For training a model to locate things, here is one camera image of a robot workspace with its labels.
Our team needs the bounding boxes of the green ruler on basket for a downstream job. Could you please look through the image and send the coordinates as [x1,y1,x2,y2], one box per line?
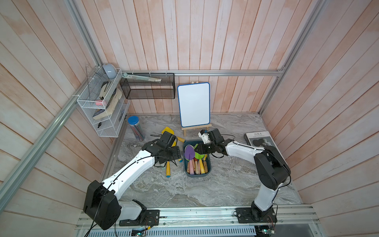
[122,73,161,82]

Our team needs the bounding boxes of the blue lid pencil tube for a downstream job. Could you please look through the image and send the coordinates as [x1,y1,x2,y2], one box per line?
[127,116,145,141]

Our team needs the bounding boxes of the yellow scoop orange handle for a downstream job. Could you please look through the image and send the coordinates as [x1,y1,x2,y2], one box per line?
[161,127,185,143]

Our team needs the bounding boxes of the white board blue frame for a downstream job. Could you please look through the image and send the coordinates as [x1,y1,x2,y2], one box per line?
[177,83,210,127]

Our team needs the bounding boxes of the black cover book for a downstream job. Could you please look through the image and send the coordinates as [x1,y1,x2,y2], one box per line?
[244,131,277,151]

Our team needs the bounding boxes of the lime shovel wooden handle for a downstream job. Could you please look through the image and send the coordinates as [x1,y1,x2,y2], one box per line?
[194,160,200,175]

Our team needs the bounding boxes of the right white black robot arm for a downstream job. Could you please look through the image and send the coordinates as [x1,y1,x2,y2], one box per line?
[194,128,291,225]

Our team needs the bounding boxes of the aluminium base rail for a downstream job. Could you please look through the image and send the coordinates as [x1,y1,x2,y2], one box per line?
[76,204,323,237]

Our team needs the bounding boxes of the small wooden easel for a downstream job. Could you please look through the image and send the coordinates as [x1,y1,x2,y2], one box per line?
[182,123,212,137]

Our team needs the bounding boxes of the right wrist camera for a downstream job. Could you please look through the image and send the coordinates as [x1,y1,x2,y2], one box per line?
[198,129,211,144]

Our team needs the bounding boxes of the purple shovel pink handle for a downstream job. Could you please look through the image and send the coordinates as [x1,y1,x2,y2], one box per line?
[185,145,195,175]

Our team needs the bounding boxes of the dark teal storage box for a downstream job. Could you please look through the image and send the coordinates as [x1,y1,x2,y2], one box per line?
[182,140,212,178]

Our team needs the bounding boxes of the grey round object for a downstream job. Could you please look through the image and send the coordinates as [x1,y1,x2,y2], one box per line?
[102,64,117,80]

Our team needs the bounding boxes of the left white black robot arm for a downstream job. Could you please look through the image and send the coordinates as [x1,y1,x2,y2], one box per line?
[83,131,181,230]

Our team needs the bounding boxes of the yellow shovel orange handle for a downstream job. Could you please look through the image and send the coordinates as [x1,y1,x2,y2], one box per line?
[172,139,183,163]

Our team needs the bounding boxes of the yellow shovel blue tip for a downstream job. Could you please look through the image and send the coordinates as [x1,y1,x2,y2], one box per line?
[165,162,171,178]

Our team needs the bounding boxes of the book in wire shelf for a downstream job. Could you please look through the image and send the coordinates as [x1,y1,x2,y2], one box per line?
[92,88,123,120]

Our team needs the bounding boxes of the black mesh wall basket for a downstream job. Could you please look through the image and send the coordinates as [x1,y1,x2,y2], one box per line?
[119,72,176,100]

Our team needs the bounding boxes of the white wire shelf rack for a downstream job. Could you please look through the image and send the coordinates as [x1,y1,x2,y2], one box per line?
[77,66,130,138]

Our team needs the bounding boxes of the yellow shovel wooden handle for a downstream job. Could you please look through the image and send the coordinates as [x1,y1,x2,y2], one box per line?
[202,155,208,174]

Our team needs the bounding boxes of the pink item in shelf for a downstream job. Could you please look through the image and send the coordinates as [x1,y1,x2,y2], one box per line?
[95,100,107,106]

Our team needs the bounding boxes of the green trowel yellow handle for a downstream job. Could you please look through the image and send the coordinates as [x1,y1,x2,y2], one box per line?
[194,152,204,174]

